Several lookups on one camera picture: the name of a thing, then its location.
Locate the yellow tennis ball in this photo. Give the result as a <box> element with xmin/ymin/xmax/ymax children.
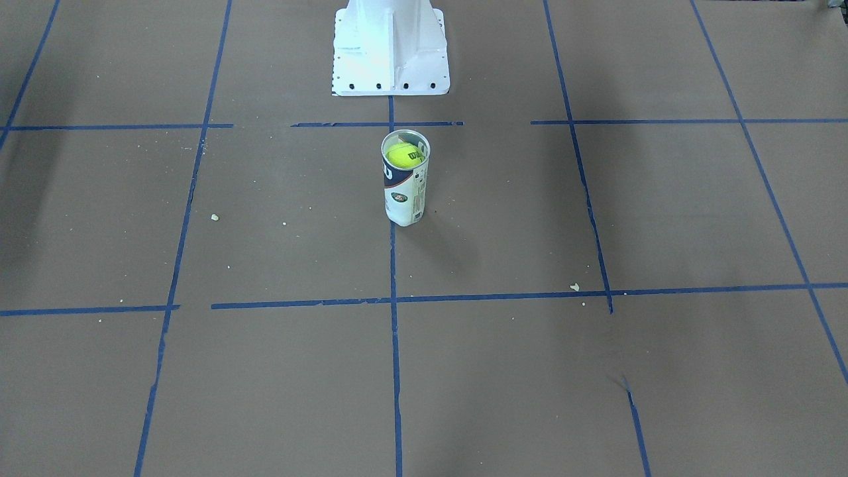
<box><xmin>386</xmin><ymin>142</ymin><xmax>426</xmax><ymax>170</ymax></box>

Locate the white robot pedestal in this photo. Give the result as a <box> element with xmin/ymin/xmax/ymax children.
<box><xmin>331</xmin><ymin>1</ymin><xmax>451</xmax><ymax>97</ymax></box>

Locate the clear tennis ball can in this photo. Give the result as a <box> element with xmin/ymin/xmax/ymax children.
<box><xmin>381</xmin><ymin>129</ymin><xmax>431</xmax><ymax>227</ymax></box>

